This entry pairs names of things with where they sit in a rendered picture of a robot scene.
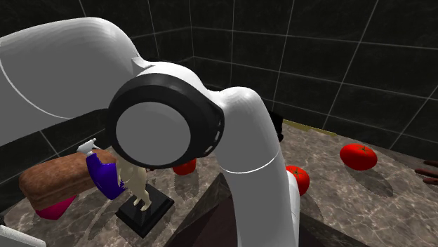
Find red tomato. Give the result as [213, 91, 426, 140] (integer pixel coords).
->
[172, 158, 198, 176]
[339, 143, 378, 171]
[286, 165, 311, 197]

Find purple spray bottle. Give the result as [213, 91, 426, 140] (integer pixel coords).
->
[76, 138, 126, 201]

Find cream figure on black base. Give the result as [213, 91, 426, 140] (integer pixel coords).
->
[114, 155, 175, 239]

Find dark brown pronged object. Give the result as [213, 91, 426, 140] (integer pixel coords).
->
[414, 159, 438, 186]

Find pink bowl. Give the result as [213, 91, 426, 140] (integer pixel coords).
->
[35, 194, 78, 221]

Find brown bread loaf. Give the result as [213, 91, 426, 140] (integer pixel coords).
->
[18, 149, 118, 211]

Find white box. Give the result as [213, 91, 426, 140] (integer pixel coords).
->
[0, 224, 47, 247]

